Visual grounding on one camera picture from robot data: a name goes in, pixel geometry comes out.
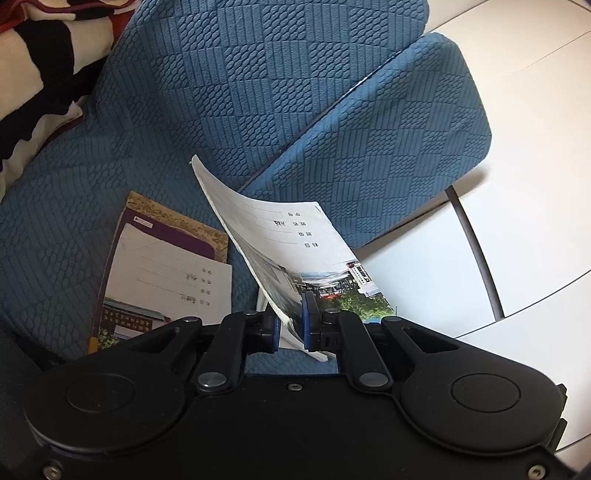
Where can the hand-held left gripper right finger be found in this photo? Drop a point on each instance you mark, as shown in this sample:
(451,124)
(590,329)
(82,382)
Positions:
(310,323)

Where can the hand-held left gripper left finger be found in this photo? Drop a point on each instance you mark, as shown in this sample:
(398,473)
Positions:
(273,337)

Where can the photo cover notebook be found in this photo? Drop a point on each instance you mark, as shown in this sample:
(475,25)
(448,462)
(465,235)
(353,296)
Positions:
(161,286)
(286,240)

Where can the purple cover book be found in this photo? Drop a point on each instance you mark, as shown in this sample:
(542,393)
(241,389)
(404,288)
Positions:
(184,240)

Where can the brown painting cover book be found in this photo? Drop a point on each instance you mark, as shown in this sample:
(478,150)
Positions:
(184,221)

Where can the blue textured sofa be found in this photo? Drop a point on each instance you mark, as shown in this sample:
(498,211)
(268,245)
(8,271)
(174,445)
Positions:
(207,92)

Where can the red black striped blanket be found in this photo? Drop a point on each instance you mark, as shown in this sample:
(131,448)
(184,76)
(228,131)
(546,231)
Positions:
(27,50)

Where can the grey metal frame bar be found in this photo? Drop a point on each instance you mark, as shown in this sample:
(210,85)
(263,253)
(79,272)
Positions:
(480,258)

